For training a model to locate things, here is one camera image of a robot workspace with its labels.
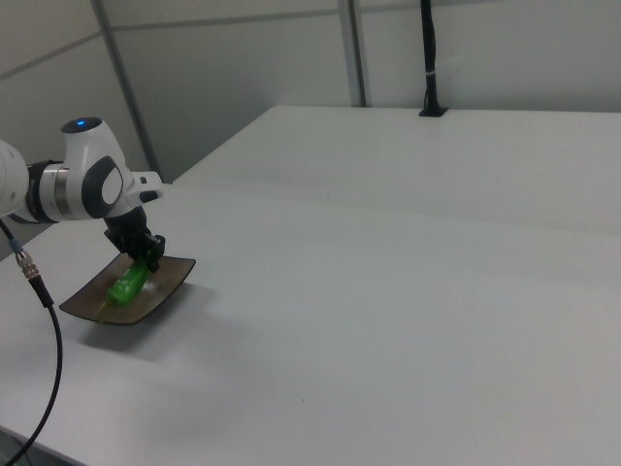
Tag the square brown ceramic plate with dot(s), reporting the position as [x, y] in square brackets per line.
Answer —
[160, 291]

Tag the green chili pepper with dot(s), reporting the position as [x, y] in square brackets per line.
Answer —
[127, 285]

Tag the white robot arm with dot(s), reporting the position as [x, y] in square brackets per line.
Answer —
[73, 175]

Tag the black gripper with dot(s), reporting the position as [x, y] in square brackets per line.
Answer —
[125, 228]

